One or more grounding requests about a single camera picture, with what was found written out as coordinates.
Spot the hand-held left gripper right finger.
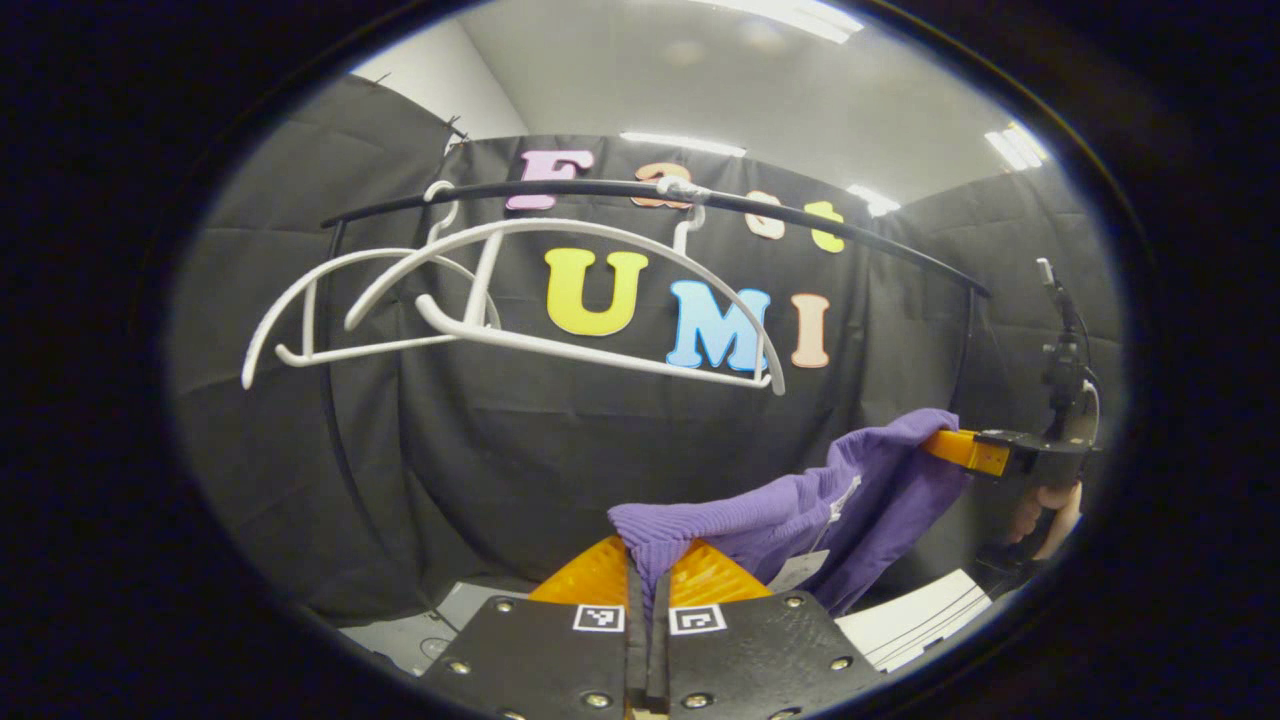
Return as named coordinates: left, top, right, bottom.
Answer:
left=650, top=540, right=887, bottom=720

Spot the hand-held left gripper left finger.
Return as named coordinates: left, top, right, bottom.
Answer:
left=420, top=535, right=647, bottom=720

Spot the purple knit jacket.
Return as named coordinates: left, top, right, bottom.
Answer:
left=607, top=408, right=973, bottom=616

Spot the white plastic hanger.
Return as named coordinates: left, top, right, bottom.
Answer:
left=243, top=182, right=501, bottom=391
left=345, top=178, right=787, bottom=397

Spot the black metal clothes rack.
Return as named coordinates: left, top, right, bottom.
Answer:
left=318, top=178, right=993, bottom=571

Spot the white box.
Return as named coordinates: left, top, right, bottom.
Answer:
left=835, top=570, right=992, bottom=674

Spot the black backdrop cloth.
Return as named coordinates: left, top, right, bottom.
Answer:
left=165, top=75, right=1126, bottom=621

